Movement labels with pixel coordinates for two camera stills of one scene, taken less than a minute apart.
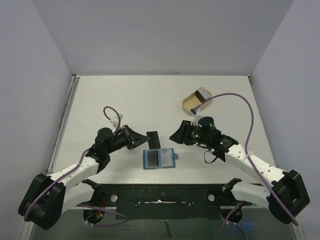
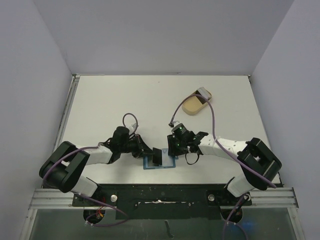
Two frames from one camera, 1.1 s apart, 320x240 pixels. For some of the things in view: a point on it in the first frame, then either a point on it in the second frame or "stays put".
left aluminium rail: [63, 124] stays put
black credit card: [153, 142] → [157, 156]
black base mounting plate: [164, 201] stays put
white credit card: [166, 157] stays put
